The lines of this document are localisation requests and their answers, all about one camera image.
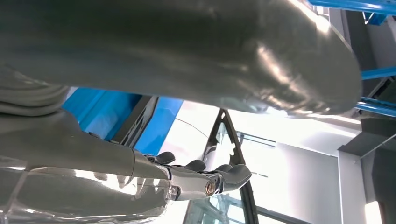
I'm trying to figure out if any white car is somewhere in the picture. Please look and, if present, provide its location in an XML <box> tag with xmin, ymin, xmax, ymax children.
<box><xmin>157</xmin><ymin>100</ymin><xmax>366</xmax><ymax>224</ymax></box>

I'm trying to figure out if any blue steel shelf rack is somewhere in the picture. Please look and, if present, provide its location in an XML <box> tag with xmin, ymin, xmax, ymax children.
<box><xmin>62</xmin><ymin>0</ymin><xmax>396</xmax><ymax>155</ymax></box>

